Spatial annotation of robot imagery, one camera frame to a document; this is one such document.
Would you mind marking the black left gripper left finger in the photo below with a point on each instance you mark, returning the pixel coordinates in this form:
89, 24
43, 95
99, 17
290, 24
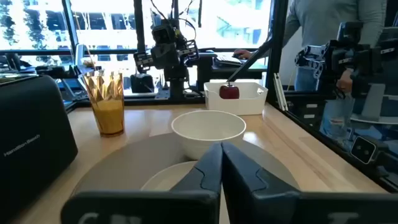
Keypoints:
199, 199

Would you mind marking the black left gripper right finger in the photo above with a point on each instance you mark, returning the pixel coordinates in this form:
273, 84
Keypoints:
255, 199

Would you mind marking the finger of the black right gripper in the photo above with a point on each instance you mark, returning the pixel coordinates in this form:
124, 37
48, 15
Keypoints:
172, 57
160, 59

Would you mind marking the red apple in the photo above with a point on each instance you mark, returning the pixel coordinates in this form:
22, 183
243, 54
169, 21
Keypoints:
229, 92

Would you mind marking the black background robot arm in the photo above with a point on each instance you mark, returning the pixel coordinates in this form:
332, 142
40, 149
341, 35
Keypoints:
348, 59

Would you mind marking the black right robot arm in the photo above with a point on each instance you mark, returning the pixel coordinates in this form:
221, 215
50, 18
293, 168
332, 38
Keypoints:
177, 81

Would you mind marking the grey plate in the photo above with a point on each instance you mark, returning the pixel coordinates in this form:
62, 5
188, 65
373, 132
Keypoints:
168, 177

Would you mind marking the black keyboard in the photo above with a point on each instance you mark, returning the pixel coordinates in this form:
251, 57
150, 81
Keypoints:
228, 60

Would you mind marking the person's hand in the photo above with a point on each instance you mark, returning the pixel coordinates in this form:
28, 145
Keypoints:
243, 54
344, 81

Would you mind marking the white bowl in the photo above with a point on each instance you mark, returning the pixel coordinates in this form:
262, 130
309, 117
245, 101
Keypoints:
208, 130

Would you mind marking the round grey placemat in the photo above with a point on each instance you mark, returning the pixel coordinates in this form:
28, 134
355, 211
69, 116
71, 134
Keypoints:
130, 165

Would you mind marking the white plastic bin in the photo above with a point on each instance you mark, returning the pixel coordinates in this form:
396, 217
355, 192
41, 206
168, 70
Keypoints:
248, 102

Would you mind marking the person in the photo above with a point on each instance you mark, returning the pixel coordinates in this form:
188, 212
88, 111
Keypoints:
323, 21

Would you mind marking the black toaster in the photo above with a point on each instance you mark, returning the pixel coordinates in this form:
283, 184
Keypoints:
34, 140

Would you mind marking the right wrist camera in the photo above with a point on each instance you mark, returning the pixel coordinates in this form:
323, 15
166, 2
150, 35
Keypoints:
163, 34

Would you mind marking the silver metal bracket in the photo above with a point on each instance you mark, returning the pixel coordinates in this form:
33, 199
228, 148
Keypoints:
280, 93

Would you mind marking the table-level camera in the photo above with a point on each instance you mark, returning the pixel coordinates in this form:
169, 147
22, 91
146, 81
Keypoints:
363, 150

